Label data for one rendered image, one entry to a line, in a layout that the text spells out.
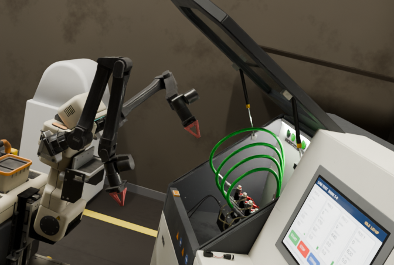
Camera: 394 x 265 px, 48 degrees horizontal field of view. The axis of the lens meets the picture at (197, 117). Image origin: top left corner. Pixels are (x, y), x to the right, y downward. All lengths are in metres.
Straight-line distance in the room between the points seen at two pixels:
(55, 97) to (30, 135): 0.40
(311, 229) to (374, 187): 0.28
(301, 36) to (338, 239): 2.84
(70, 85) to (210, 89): 1.30
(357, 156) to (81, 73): 2.63
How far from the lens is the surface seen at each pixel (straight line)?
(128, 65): 1.84
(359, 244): 1.41
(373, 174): 1.46
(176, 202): 2.24
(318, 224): 1.57
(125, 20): 4.35
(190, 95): 2.02
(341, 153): 1.60
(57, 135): 2.01
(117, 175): 1.95
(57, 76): 3.79
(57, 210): 2.28
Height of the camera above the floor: 1.86
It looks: 13 degrees down
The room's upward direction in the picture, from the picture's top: 13 degrees clockwise
